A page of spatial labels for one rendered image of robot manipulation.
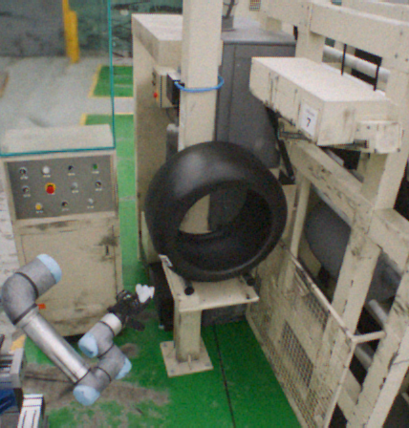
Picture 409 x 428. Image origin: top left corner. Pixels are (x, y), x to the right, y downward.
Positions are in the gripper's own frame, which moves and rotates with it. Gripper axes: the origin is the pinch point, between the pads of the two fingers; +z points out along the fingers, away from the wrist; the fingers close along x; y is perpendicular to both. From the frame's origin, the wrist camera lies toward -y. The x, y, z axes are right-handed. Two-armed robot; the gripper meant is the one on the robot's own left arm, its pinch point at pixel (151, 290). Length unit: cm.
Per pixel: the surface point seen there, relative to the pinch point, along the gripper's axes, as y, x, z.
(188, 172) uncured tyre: 37.2, -14.6, 26.5
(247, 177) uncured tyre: 29, -31, 39
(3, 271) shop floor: -38, 201, 27
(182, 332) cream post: -67, 42, 38
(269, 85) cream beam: 56, -37, 60
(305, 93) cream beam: 56, -59, 43
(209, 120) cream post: 45, -4, 60
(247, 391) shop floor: -108, 12, 41
